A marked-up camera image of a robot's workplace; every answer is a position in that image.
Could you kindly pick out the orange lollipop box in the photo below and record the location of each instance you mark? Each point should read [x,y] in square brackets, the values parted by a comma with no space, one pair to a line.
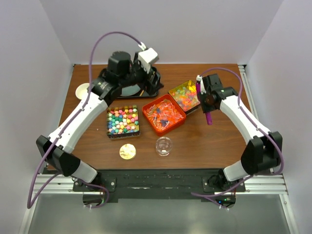
[164,114]

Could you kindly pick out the gold round jar lid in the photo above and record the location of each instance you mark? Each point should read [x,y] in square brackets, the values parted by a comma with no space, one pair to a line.
[127,151]

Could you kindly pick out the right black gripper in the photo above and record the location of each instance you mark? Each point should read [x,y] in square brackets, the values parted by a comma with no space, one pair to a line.
[204,108]

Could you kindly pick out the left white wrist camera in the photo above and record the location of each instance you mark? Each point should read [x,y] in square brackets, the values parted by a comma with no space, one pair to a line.
[147,58]

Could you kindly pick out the purple plastic scoop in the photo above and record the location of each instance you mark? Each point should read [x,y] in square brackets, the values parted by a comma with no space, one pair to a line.
[202,104]

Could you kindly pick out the blue-grey ceramic plate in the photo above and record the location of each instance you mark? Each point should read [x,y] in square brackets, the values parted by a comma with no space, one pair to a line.
[130,90]

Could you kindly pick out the gold tin of gummies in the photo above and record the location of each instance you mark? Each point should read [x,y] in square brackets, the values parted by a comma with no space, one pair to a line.
[185,96]

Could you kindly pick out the white ceramic bowl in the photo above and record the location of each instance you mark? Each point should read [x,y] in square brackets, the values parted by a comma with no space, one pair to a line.
[81,90]

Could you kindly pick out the star candy tin box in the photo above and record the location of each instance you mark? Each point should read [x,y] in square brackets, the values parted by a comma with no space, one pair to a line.
[122,122]

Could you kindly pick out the clear plastic jar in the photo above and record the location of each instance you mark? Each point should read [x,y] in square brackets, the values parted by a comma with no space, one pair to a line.
[164,146]

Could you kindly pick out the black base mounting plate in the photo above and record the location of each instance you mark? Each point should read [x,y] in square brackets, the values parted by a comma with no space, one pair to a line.
[159,183]

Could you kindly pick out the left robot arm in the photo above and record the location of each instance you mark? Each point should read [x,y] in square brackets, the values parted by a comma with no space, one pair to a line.
[121,72]

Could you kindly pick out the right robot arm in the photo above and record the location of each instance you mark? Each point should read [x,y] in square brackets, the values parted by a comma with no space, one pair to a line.
[263,149]

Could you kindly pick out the black serving tray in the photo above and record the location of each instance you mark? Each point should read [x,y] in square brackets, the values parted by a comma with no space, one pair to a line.
[124,81]

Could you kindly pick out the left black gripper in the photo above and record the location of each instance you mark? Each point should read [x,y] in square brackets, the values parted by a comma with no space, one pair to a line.
[150,87]

